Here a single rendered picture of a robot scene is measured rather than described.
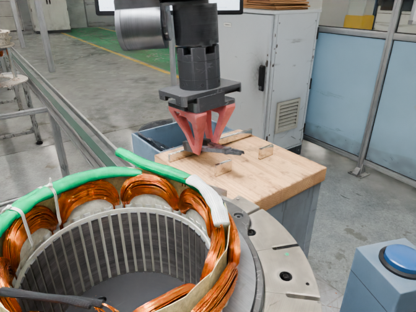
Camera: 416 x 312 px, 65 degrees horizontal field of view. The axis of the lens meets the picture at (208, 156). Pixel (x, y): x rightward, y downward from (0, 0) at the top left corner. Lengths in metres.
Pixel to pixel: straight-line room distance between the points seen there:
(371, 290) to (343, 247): 1.66
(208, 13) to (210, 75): 0.07
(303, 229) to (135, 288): 0.30
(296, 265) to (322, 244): 1.77
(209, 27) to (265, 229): 0.25
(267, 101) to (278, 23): 0.55
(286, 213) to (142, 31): 0.32
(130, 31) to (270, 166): 0.27
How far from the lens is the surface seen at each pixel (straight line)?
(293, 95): 2.73
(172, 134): 0.68
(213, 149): 0.46
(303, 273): 0.30
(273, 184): 0.47
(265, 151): 0.53
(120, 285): 0.39
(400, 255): 0.43
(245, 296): 0.26
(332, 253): 2.03
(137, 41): 0.45
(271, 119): 2.61
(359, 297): 0.47
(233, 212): 0.34
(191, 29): 0.43
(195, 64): 0.43
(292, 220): 0.53
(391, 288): 0.41
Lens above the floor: 1.30
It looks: 26 degrees down
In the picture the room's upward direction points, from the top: straight up
